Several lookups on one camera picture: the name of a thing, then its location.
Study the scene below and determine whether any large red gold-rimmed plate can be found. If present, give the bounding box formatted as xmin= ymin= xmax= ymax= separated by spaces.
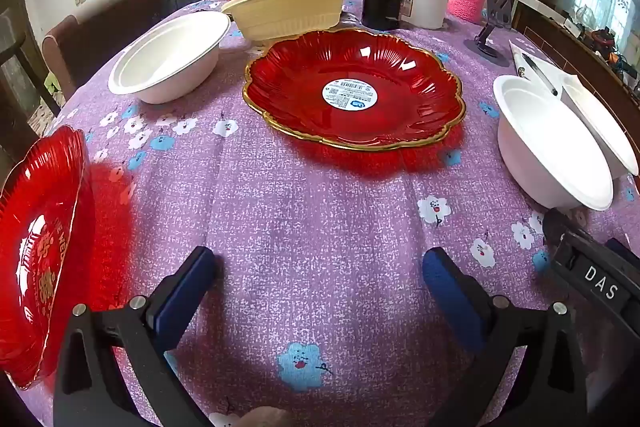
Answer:
xmin=243 ymin=28 xmax=466 ymax=151

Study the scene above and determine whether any red plate with gold print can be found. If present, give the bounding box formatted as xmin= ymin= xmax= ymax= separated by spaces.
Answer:
xmin=0 ymin=125 xmax=96 ymax=390

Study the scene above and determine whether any person's left hand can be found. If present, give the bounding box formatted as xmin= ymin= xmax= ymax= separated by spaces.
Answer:
xmin=239 ymin=404 xmax=296 ymax=427

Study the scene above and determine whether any black pen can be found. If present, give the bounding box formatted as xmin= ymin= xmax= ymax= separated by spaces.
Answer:
xmin=522 ymin=53 xmax=559 ymax=96

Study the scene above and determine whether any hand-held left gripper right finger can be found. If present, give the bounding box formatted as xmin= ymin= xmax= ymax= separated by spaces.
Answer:
xmin=422 ymin=247 xmax=588 ymax=427

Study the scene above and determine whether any beige plastic bowl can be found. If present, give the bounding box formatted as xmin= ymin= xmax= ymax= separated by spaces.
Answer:
xmin=221 ymin=0 xmax=363 ymax=46

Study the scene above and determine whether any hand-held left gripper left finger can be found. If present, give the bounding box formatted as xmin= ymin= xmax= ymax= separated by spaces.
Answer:
xmin=52 ymin=246 xmax=218 ymax=427

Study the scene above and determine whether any brown upholstered chair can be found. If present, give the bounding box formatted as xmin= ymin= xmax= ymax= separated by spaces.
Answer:
xmin=41 ymin=0 xmax=168 ymax=102

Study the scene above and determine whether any white paper sheet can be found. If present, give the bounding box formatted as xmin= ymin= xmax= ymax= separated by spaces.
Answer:
xmin=509 ymin=39 xmax=581 ymax=84

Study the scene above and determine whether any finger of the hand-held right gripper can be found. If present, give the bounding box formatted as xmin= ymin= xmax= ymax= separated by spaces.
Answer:
xmin=542 ymin=208 xmax=591 ymax=253

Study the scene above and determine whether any wooden sideboard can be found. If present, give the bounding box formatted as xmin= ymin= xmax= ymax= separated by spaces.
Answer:
xmin=515 ymin=0 xmax=640 ymax=108

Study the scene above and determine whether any dark phone stand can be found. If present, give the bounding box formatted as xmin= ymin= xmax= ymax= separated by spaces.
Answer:
xmin=462 ymin=0 xmax=513 ymax=68

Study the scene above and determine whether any purple floral tablecloth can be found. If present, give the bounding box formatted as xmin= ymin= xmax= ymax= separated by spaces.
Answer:
xmin=0 ymin=0 xmax=640 ymax=427

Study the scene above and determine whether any white paper bowl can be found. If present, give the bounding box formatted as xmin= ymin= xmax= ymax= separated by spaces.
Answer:
xmin=493 ymin=75 xmax=615 ymax=212
xmin=560 ymin=74 xmax=640 ymax=180
xmin=108 ymin=11 xmax=232 ymax=104

